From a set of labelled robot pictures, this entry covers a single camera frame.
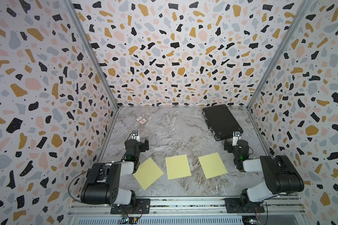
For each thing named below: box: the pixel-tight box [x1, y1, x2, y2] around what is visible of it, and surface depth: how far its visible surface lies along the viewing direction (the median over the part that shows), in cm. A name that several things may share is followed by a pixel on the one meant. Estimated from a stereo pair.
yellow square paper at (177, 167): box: [165, 154, 192, 180], surface depth 90 cm
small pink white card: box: [135, 116, 147, 125], surface depth 112 cm
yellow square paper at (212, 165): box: [198, 152, 228, 180], surface depth 92 cm
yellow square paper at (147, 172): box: [132, 157, 164, 191], surface depth 86 cm
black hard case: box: [201, 104, 244, 142], surface depth 112 cm
